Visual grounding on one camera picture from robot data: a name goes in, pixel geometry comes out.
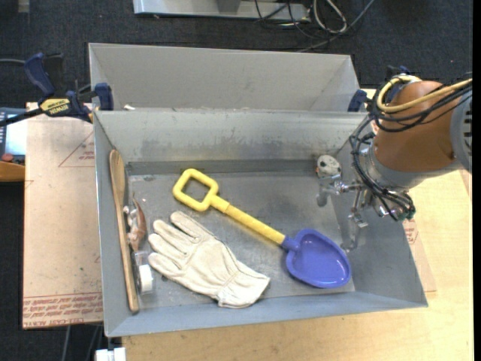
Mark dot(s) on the white spotted ball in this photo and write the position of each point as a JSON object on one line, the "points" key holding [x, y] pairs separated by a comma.
{"points": [[328, 165]]}

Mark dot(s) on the wooden spoon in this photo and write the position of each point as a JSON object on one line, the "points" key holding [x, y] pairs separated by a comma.
{"points": [[122, 209]]}

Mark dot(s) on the white work glove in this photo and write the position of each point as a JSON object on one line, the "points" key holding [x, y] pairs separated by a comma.
{"points": [[206, 261]]}

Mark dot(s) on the clear tape dispenser, white roll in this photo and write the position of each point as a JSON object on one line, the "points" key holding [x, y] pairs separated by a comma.
{"points": [[144, 276]]}

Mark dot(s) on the yellow and blue toy shovel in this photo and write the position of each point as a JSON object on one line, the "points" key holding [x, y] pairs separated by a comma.
{"points": [[315, 261]]}

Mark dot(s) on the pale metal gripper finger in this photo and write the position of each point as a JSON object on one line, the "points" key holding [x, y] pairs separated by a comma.
{"points": [[324, 196], [353, 235]]}

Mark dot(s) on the grey metal bin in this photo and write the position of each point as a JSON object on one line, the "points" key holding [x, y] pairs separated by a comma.
{"points": [[240, 141]]}

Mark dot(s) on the brown cardboard board, red print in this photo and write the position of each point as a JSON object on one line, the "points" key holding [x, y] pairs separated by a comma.
{"points": [[60, 220]]}

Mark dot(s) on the brown and white toy animal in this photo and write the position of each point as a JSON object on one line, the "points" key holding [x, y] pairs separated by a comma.
{"points": [[138, 224]]}

